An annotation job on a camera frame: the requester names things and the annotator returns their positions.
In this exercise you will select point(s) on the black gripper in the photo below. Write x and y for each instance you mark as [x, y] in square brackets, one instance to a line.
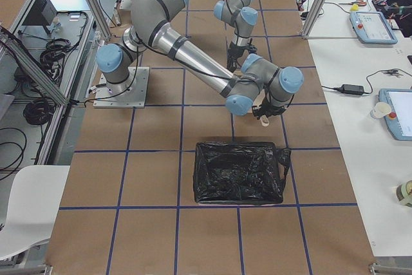
[234, 53]
[270, 109]

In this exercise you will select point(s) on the cream plastic dustpan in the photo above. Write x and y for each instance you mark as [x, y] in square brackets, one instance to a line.
[264, 120]

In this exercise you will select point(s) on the bin with black trash bag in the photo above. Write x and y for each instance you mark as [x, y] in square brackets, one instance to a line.
[240, 173]

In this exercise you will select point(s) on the black power adapter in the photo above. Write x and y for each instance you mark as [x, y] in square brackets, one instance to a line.
[350, 89]

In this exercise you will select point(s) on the white paper cup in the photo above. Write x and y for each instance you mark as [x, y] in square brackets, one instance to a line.
[381, 109]

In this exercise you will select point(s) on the blue teach pendant far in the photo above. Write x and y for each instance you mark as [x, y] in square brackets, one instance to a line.
[372, 28]

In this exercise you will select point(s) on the blue teach pendant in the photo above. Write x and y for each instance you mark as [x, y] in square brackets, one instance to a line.
[372, 28]
[399, 121]

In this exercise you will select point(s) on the blue teach pendant near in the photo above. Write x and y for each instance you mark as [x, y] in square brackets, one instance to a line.
[399, 121]

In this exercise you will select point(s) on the tape roll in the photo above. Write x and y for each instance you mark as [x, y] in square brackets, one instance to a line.
[403, 193]

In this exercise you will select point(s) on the white chair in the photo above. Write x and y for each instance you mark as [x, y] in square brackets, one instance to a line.
[33, 204]

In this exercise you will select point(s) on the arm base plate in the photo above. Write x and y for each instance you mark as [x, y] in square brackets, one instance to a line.
[129, 94]

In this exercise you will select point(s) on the orange handled scissors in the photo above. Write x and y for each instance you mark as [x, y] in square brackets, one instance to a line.
[355, 2]

